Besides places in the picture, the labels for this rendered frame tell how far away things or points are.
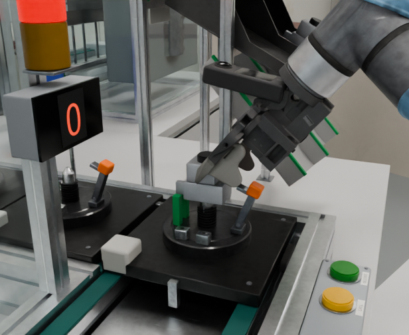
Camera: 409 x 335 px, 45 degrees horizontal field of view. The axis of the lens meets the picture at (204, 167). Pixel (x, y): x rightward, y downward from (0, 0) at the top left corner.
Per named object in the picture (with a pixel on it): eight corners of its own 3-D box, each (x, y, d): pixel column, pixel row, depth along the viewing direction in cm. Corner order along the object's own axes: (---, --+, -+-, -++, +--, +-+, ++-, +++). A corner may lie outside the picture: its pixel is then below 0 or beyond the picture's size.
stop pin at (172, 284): (180, 304, 70) (180, 279, 68) (176, 308, 69) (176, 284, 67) (171, 301, 70) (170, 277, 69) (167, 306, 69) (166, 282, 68)
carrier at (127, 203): (163, 203, 95) (161, 141, 90) (92, 268, 74) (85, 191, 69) (58, 185, 103) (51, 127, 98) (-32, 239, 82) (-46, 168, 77)
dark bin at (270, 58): (311, 68, 97) (330, 34, 93) (285, 80, 86) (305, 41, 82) (200, 0, 105) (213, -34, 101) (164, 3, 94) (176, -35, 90)
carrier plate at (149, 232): (296, 226, 86) (297, 215, 85) (259, 308, 65) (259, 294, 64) (170, 205, 94) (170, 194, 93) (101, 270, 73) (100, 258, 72)
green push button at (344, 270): (359, 274, 72) (360, 262, 71) (356, 290, 68) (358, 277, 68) (330, 269, 73) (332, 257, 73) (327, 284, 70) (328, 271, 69)
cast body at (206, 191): (232, 194, 77) (232, 151, 75) (222, 205, 73) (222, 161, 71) (182, 187, 80) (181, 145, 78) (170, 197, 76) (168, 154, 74)
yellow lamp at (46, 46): (80, 64, 57) (76, 20, 55) (52, 72, 53) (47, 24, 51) (44, 62, 59) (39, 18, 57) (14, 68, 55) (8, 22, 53)
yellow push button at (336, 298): (354, 302, 66) (356, 290, 65) (350, 320, 62) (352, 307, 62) (323, 296, 67) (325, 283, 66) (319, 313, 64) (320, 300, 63)
